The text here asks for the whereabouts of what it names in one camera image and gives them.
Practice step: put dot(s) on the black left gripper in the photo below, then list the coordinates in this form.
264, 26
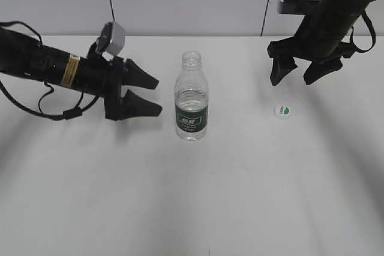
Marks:
104, 79

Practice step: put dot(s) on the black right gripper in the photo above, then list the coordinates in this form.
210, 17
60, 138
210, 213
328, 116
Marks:
318, 38

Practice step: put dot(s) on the white green bottle cap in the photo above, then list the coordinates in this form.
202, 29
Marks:
282, 111

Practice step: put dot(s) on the clear green-label water bottle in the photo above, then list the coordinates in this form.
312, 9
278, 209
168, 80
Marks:
191, 98

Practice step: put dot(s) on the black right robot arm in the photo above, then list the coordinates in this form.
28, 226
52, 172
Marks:
360, 7

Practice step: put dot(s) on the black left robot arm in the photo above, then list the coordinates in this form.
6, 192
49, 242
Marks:
25, 57

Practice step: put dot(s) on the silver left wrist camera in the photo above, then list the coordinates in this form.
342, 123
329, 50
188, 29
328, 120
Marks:
111, 39

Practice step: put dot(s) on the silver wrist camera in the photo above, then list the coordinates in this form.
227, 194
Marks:
296, 7
111, 39

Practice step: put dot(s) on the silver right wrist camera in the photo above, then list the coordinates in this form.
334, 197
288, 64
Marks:
296, 7

